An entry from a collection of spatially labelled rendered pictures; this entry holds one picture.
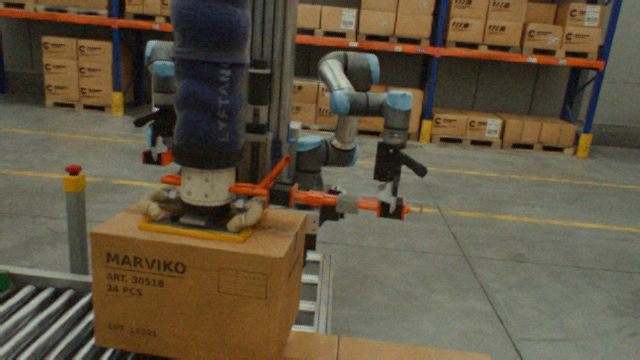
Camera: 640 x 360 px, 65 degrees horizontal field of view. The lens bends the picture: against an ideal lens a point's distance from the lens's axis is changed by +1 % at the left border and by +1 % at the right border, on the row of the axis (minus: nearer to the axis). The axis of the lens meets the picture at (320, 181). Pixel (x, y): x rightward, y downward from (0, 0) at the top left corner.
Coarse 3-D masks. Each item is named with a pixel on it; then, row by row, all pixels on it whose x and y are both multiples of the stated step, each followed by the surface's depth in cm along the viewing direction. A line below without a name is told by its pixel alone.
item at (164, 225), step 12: (168, 216) 161; (144, 228) 155; (156, 228) 154; (168, 228) 154; (180, 228) 154; (192, 228) 154; (204, 228) 154; (216, 228) 155; (240, 228) 156; (228, 240) 151; (240, 240) 151
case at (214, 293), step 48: (96, 240) 152; (144, 240) 149; (192, 240) 150; (288, 240) 156; (96, 288) 156; (144, 288) 154; (192, 288) 151; (240, 288) 149; (288, 288) 160; (96, 336) 161; (144, 336) 158; (192, 336) 156; (240, 336) 153; (288, 336) 173
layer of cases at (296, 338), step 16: (304, 336) 198; (320, 336) 199; (336, 336) 200; (288, 352) 188; (304, 352) 189; (320, 352) 189; (336, 352) 190; (352, 352) 191; (368, 352) 192; (384, 352) 193; (400, 352) 194; (416, 352) 195; (432, 352) 195; (448, 352) 196; (464, 352) 197
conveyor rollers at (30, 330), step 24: (24, 288) 214; (48, 288) 216; (0, 312) 198; (24, 312) 198; (48, 312) 200; (72, 312) 201; (0, 336) 185; (24, 336) 185; (48, 336) 185; (72, 336) 186
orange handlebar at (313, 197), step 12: (168, 156) 190; (168, 180) 162; (180, 180) 162; (240, 192) 159; (252, 192) 158; (264, 192) 158; (300, 192) 160; (312, 192) 158; (324, 192) 161; (336, 204) 155; (360, 204) 154; (372, 204) 154
